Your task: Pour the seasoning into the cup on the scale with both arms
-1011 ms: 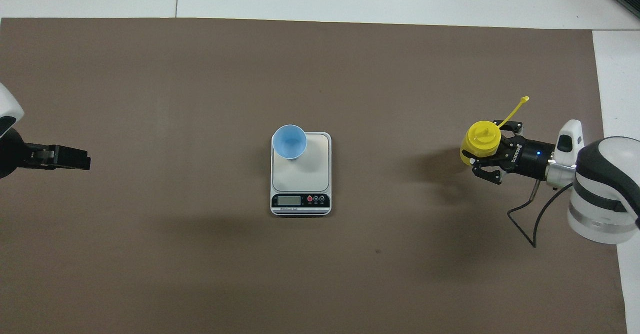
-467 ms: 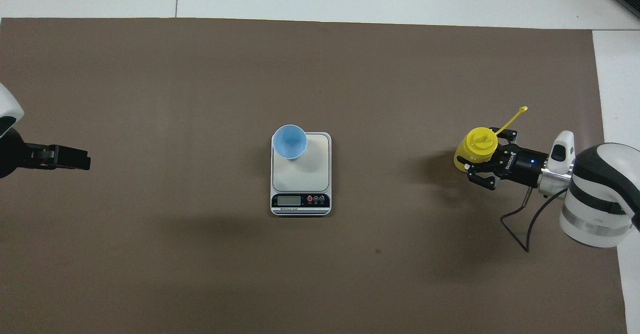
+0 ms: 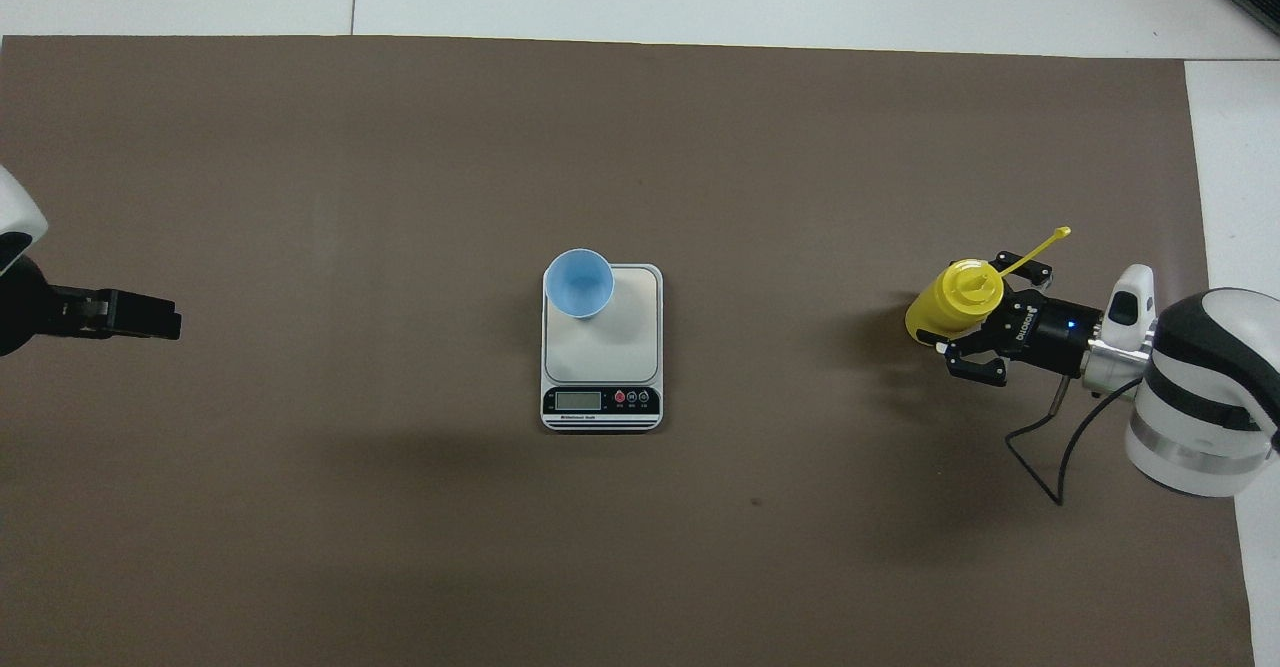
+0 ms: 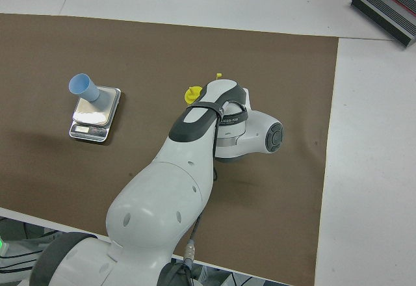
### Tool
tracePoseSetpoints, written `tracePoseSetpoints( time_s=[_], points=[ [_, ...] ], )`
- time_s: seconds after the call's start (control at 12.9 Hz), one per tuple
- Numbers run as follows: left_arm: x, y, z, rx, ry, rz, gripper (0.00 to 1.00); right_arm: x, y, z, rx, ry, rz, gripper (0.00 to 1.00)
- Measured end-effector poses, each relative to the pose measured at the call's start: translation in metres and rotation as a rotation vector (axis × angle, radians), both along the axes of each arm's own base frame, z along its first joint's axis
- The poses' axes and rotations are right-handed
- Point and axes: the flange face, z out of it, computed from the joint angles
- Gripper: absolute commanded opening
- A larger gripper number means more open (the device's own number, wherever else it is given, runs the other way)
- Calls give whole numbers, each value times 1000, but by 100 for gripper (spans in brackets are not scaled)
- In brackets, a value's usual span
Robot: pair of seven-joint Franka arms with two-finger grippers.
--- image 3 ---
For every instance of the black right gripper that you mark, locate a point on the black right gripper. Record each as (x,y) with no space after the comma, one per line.
(1055,335)

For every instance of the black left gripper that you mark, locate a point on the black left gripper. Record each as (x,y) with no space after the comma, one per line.
(30,312)

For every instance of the yellow squeeze bottle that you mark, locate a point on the yellow squeeze bottle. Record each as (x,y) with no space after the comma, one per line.
(950,302)

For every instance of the light blue plastic cup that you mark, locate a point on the light blue plastic cup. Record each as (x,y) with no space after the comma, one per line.
(578,282)

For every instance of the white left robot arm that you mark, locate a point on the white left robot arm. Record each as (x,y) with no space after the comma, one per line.
(15,212)

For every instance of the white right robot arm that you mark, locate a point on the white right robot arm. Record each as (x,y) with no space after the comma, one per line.
(1200,397)

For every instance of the silver digital kitchen scale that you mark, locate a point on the silver digital kitchen scale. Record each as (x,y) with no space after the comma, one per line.
(610,357)

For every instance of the brown paper mat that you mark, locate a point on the brown paper mat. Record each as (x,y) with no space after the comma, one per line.
(300,147)

